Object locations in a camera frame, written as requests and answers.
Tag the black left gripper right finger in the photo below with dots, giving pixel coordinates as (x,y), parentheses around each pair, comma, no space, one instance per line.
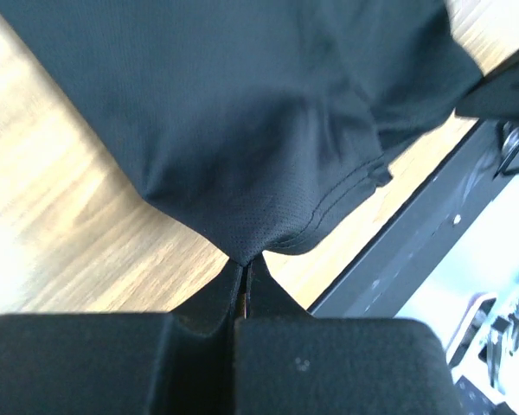
(289,362)

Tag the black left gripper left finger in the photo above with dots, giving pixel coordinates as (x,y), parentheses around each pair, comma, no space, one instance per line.
(175,362)

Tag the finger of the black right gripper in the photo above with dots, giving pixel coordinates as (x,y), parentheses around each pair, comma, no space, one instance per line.
(495,97)

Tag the black t shirt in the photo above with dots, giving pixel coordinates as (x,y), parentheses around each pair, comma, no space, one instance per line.
(259,124)

